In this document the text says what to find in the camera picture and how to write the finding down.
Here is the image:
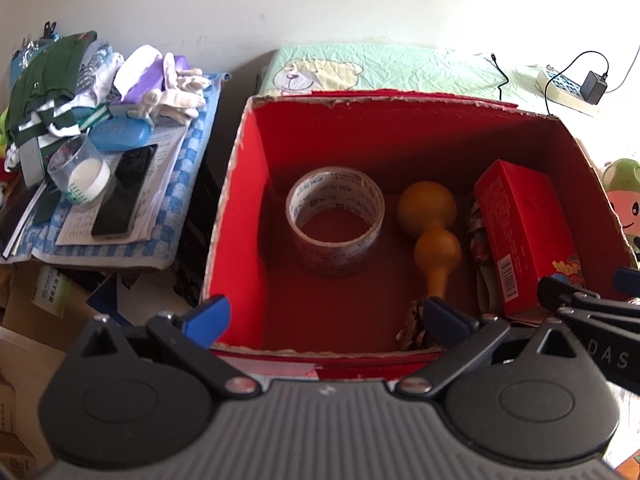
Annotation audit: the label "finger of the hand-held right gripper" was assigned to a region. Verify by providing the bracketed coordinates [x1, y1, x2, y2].
[614, 267, 640, 291]
[536, 275, 640, 318]

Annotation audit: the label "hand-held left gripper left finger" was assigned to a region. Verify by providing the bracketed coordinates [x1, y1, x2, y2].
[85, 295, 262, 401]

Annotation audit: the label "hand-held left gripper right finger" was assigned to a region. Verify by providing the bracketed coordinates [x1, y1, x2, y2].
[397, 296, 576, 397]

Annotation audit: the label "brown pine cone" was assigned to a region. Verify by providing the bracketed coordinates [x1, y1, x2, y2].
[396, 299, 443, 352]

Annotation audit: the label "small red gift box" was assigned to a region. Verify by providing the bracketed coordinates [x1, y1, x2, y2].
[473, 159, 586, 318]

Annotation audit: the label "brown wooden gourd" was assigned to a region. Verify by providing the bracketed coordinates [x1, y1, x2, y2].
[397, 181, 463, 301]

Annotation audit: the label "printed packing tape roll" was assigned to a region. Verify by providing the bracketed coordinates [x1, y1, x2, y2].
[286, 166, 387, 278]

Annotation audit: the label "large red cardboard box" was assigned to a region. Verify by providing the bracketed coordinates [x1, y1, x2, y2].
[200, 87, 640, 381]

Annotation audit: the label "green plush toy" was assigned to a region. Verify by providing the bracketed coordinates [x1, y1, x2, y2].
[601, 158, 640, 257]

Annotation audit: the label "black smartphone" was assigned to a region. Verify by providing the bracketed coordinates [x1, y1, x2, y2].
[91, 144, 159, 238]

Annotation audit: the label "printed paper sheets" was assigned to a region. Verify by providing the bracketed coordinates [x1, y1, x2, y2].
[55, 122, 188, 246]

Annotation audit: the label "cardboard box with label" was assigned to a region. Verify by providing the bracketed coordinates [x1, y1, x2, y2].
[0, 265, 71, 321]

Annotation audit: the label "white round jar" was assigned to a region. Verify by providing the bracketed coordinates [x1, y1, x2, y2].
[67, 160, 111, 206]

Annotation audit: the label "blue checkered cloth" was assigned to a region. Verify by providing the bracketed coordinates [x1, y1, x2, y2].
[5, 72, 223, 266]

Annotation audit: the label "plain cardboard box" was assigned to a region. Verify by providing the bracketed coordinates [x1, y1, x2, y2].
[0, 327, 66, 480]

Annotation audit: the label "blue plastic case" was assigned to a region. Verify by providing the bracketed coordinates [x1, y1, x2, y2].
[90, 117, 152, 152]

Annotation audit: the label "stack of books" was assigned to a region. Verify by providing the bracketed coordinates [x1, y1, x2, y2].
[0, 180, 51, 261]

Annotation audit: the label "clear plastic cup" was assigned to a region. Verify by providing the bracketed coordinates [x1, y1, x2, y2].
[47, 135, 111, 208]

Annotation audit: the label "white cotton gloves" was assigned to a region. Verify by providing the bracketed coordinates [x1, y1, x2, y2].
[137, 62, 211, 123]

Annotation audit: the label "purple white packet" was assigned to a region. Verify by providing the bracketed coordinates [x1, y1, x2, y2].
[110, 45, 191, 111]

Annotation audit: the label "pile of green clothes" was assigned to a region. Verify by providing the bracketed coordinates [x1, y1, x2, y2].
[2, 32, 126, 186]

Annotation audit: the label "thin wall cable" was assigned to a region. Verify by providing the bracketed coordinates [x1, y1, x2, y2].
[606, 45, 640, 94]

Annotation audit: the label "loose black plug cable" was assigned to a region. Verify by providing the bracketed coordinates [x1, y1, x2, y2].
[490, 52, 510, 105]

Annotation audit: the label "black charger cable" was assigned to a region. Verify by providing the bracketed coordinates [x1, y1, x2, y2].
[544, 51, 611, 117]

